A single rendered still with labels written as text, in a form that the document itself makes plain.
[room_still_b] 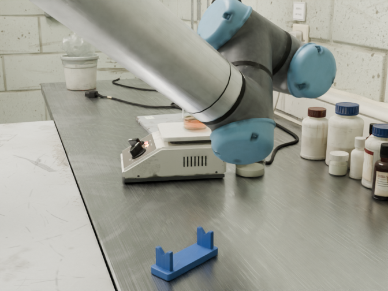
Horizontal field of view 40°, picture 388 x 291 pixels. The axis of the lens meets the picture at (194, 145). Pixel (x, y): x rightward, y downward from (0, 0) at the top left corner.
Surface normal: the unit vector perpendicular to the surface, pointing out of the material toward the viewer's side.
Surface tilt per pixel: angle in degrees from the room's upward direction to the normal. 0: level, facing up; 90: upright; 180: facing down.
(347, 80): 90
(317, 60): 89
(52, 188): 0
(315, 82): 89
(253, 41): 46
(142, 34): 101
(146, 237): 0
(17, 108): 90
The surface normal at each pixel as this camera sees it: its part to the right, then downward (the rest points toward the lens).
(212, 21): -0.79, -0.36
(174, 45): 0.61, 0.21
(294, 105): -0.95, 0.09
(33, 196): 0.00, -0.96
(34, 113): 0.32, 0.25
